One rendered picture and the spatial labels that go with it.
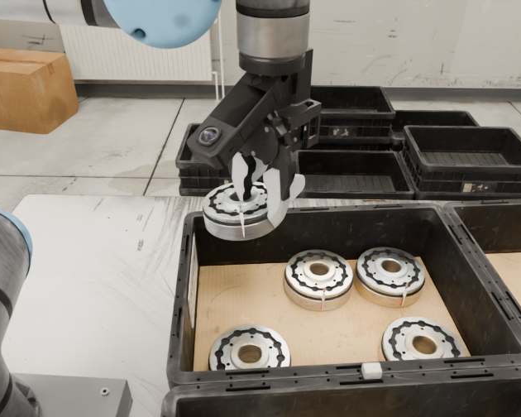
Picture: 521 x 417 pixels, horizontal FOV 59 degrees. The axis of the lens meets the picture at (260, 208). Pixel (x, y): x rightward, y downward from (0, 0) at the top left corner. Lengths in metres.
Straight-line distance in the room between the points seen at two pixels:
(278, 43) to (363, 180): 1.42
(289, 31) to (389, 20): 3.01
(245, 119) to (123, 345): 0.50
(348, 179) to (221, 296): 1.21
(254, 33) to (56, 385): 0.55
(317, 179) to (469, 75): 2.14
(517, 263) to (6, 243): 0.77
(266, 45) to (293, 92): 0.09
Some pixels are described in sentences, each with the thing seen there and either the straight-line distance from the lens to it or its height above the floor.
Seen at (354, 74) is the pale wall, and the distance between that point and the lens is 3.54.
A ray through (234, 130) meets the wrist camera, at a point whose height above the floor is 1.14.
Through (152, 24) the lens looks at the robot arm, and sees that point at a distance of 0.32.
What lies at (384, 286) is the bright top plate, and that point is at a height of 0.86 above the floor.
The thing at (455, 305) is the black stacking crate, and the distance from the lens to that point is 0.73.
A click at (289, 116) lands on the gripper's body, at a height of 1.13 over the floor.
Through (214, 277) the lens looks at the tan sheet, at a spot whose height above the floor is 0.83.
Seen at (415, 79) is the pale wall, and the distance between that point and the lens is 3.66.
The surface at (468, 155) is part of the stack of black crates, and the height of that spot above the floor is 0.49.
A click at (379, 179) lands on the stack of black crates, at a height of 0.38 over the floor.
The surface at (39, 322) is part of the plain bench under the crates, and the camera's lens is 0.94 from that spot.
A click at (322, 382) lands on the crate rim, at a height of 0.93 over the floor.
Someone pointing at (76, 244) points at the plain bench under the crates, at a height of 0.70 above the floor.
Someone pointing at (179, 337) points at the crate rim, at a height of 0.92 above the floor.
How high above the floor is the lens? 1.35
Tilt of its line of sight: 36 degrees down
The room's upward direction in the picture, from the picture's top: straight up
